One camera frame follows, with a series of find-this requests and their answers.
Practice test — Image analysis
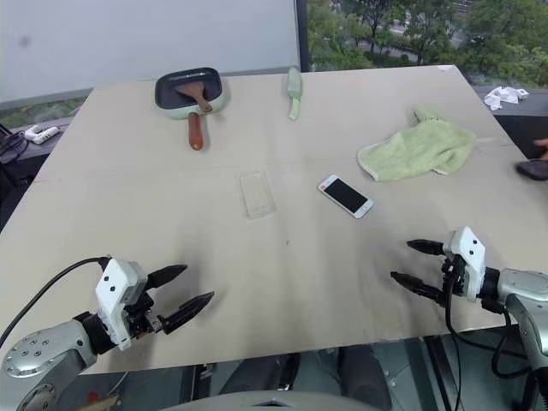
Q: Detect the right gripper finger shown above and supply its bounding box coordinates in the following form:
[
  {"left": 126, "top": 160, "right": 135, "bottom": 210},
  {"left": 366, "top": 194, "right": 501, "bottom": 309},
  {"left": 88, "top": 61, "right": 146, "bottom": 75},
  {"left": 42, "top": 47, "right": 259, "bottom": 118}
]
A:
[
  {"left": 390, "top": 270, "right": 447, "bottom": 307},
  {"left": 406, "top": 238, "right": 447, "bottom": 258}
]

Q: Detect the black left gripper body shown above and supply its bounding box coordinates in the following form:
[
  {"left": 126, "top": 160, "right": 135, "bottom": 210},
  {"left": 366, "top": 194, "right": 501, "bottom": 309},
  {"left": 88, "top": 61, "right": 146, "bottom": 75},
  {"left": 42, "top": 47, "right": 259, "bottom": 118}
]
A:
[{"left": 124, "top": 289, "right": 166, "bottom": 342}]

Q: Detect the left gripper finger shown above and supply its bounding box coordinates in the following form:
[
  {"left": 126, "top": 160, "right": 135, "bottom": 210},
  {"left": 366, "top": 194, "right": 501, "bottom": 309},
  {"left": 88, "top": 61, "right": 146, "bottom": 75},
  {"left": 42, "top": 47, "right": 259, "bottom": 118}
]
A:
[
  {"left": 147, "top": 264, "right": 189, "bottom": 289},
  {"left": 160, "top": 291, "right": 216, "bottom": 336}
]

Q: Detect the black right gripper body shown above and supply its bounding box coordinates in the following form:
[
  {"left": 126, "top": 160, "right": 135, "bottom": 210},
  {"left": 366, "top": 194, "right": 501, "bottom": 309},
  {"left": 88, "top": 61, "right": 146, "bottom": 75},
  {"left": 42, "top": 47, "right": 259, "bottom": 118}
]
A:
[{"left": 441, "top": 254, "right": 468, "bottom": 299}]

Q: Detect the clear phone case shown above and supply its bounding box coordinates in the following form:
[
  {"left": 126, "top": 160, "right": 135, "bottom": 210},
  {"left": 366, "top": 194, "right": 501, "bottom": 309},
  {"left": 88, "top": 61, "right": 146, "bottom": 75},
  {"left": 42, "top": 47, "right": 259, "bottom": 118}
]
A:
[{"left": 238, "top": 170, "right": 279, "bottom": 221}]

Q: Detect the white smartphone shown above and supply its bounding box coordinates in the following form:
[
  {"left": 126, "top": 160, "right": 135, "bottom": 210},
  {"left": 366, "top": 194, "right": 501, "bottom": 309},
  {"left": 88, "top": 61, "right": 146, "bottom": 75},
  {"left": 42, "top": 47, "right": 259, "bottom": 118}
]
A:
[{"left": 317, "top": 173, "right": 376, "bottom": 220}]

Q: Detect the light green towel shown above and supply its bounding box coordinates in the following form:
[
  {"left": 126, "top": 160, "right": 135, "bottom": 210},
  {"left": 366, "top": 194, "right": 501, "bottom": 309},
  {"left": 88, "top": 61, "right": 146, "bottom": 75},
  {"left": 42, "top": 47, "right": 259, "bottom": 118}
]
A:
[{"left": 355, "top": 104, "right": 478, "bottom": 183}]

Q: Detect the black oval device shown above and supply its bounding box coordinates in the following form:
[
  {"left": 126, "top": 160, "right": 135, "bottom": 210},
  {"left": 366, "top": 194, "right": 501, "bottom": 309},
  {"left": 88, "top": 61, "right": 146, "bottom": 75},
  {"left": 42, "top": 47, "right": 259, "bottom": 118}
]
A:
[{"left": 515, "top": 158, "right": 548, "bottom": 182}]

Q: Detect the crumpled white paper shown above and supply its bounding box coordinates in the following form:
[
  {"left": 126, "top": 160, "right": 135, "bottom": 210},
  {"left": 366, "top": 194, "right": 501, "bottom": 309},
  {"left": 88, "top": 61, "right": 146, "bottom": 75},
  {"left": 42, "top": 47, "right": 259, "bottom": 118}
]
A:
[{"left": 483, "top": 85, "right": 530, "bottom": 113}]

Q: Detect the white power strip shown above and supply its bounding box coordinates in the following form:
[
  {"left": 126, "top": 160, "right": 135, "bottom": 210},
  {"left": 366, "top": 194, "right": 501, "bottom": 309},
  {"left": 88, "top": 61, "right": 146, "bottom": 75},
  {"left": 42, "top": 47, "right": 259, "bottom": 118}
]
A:
[{"left": 23, "top": 123, "right": 62, "bottom": 145}]

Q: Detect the white window blind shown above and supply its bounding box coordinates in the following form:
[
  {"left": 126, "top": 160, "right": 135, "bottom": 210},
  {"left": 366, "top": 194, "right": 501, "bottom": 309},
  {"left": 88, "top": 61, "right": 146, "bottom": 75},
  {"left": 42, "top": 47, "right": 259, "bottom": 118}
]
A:
[{"left": 0, "top": 0, "right": 301, "bottom": 111}]

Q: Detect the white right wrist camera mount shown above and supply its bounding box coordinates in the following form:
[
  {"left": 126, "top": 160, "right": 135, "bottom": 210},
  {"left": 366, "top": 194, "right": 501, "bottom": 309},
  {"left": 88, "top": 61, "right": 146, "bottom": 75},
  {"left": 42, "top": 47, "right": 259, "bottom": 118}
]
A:
[{"left": 441, "top": 226, "right": 488, "bottom": 304}]

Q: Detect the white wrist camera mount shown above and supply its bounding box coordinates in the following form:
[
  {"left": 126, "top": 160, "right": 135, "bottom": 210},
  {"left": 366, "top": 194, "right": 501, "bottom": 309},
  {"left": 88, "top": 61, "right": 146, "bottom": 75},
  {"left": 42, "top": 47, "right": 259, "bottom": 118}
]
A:
[
  {"left": 94, "top": 256, "right": 149, "bottom": 352},
  {"left": 441, "top": 226, "right": 488, "bottom": 304}
]

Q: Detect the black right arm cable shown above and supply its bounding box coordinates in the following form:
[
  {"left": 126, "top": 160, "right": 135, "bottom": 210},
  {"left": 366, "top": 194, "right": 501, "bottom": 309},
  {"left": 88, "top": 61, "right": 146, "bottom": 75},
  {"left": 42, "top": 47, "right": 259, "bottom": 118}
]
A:
[{"left": 444, "top": 265, "right": 533, "bottom": 411}]

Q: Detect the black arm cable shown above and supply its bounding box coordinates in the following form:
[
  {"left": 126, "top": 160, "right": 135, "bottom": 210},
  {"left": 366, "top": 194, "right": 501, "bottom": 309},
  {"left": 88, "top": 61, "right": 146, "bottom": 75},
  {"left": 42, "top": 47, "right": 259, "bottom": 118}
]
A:
[
  {"left": 444, "top": 265, "right": 533, "bottom": 411},
  {"left": 0, "top": 256, "right": 109, "bottom": 343}
]

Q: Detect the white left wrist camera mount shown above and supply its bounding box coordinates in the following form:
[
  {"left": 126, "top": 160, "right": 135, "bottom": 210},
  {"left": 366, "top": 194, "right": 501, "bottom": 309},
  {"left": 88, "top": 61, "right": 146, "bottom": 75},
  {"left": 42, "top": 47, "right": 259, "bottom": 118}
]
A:
[{"left": 94, "top": 256, "right": 149, "bottom": 352}]

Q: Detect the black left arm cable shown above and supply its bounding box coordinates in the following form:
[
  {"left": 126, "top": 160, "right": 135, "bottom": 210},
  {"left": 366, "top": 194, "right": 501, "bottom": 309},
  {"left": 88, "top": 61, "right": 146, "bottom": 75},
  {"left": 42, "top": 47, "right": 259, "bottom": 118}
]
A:
[{"left": 0, "top": 256, "right": 109, "bottom": 343}]

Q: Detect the green pan with brown handle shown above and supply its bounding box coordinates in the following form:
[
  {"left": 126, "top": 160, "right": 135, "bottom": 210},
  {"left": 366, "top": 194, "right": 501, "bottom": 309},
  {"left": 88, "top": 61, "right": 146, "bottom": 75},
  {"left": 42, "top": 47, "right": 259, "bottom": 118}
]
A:
[{"left": 153, "top": 66, "right": 229, "bottom": 152}]

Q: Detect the black cable bundle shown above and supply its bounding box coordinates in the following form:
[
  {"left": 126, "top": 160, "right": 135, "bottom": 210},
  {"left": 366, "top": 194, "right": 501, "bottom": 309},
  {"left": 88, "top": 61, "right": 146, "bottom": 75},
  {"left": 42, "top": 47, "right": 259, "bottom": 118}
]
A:
[{"left": 0, "top": 122, "right": 32, "bottom": 165}]

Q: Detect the black window frame post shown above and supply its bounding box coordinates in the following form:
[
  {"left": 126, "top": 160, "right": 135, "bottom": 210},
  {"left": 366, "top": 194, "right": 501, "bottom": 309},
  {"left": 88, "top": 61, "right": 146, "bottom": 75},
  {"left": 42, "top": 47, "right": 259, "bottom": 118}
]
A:
[{"left": 295, "top": 0, "right": 311, "bottom": 74}]

